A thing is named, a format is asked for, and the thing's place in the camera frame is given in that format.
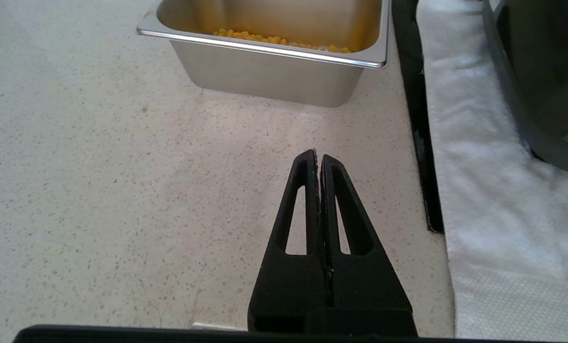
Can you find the long black flat strip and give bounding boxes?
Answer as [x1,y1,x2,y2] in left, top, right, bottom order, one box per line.
[391,0,446,235]

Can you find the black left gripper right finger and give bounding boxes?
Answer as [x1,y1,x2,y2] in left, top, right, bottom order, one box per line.
[319,154,418,337]

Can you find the white towel under cooker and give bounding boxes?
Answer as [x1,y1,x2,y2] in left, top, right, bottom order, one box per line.
[416,0,568,343]

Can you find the rectangular stainless steel tray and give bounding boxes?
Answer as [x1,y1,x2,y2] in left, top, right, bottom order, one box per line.
[136,0,392,108]

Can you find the black rice cooker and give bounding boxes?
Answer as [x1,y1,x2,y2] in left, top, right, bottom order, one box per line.
[482,0,568,179]

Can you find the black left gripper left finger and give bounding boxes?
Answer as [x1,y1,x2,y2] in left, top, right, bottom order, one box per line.
[247,149,333,334]

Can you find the yellow corn kernels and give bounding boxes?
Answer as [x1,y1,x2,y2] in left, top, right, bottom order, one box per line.
[213,28,352,54]

